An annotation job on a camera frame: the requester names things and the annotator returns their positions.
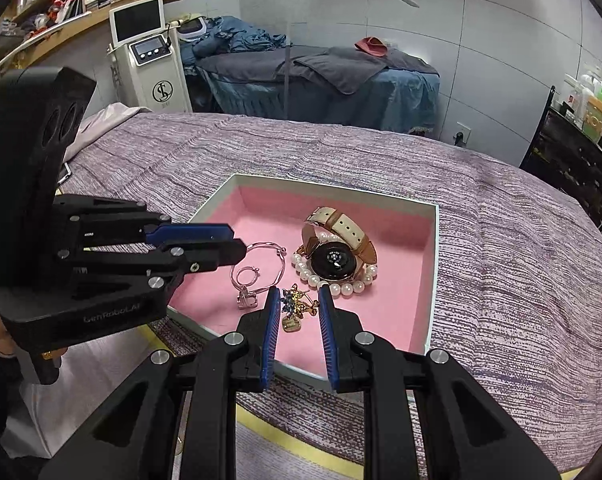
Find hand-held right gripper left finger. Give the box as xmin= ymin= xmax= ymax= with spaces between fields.
xmin=38 ymin=286 xmax=283 ymax=480

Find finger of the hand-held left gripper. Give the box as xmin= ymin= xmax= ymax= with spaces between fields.
xmin=56 ymin=196 xmax=233 ymax=248
xmin=56 ymin=239 xmax=248 ymax=306

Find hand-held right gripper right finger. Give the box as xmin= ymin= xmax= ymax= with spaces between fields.
xmin=317 ymin=285 xmax=562 ymax=480

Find gold charm jewelry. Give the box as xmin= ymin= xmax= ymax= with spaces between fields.
xmin=280 ymin=282 xmax=322 ymax=333

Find small silver ring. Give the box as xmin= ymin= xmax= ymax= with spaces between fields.
xmin=230 ymin=266 xmax=257 ymax=292

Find thin silver bangle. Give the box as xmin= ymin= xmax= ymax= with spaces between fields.
xmin=246 ymin=241 xmax=288 ymax=288

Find white pearl bracelet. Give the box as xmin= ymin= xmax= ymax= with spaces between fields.
xmin=291 ymin=232 xmax=379 ymax=298

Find green box with pink lining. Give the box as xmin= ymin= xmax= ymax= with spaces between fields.
xmin=166 ymin=174 xmax=441 ymax=378

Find wristwatch with tan strap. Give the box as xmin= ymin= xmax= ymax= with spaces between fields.
xmin=301 ymin=206 xmax=379 ymax=282

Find white crumpled sheet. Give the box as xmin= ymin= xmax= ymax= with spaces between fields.
xmin=63 ymin=102 xmax=152 ymax=161

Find grey blanket with yellow edge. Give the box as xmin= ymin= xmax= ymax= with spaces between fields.
xmin=1 ymin=325 xmax=367 ymax=480

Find white beauty machine with screen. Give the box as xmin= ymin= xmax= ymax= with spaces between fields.
xmin=106 ymin=0 xmax=194 ymax=113

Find pile of red white packets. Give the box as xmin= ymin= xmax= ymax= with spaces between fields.
xmin=31 ymin=0 xmax=84 ymax=36

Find purple grey striped blanket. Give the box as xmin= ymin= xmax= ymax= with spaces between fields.
xmin=66 ymin=110 xmax=602 ymax=480

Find crumpled blue blanket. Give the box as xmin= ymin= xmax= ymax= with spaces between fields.
xmin=181 ymin=15 xmax=289 ymax=58

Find white face mask device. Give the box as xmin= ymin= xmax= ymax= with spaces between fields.
xmin=177 ymin=16 xmax=207 ymax=45

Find dark grey towel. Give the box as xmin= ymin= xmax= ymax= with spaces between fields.
xmin=291 ymin=46 xmax=434 ymax=95

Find massage bed with blue cover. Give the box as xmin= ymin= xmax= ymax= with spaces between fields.
xmin=191 ymin=45 xmax=441 ymax=133

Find red cloth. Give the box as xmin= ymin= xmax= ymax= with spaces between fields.
xmin=355 ymin=36 xmax=389 ymax=56

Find black trolley cart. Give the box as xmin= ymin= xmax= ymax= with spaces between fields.
xmin=518 ymin=85 xmax=602 ymax=266

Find group of bottles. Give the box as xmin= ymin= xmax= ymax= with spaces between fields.
xmin=561 ymin=67 xmax=602 ymax=153

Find wooden wall cabinet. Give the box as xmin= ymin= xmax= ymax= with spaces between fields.
xmin=0 ymin=0 xmax=217 ymax=81

